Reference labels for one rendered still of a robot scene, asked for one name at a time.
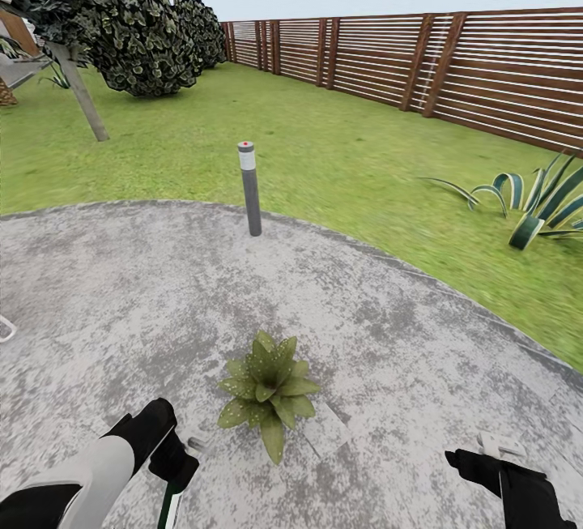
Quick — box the pot plant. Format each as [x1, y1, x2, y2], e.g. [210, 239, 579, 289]
[217, 331, 321, 465]

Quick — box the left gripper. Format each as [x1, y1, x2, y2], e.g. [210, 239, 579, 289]
[148, 439, 200, 489]

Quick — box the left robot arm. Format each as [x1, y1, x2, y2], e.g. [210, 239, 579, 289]
[0, 399, 215, 529]

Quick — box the insectifuge atomizer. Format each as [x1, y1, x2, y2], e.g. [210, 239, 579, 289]
[157, 483, 184, 529]

